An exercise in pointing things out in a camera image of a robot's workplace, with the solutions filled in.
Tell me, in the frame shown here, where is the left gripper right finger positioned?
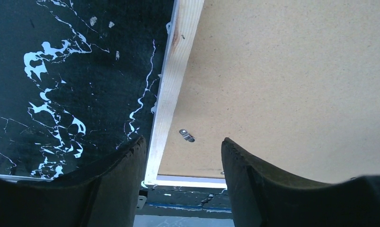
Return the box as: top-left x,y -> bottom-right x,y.
221,138 -> 380,227

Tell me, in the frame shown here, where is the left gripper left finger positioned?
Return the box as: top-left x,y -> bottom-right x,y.
0,137 -> 147,227

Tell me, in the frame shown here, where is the white wooden photo frame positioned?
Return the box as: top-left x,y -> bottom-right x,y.
145,0 -> 380,188

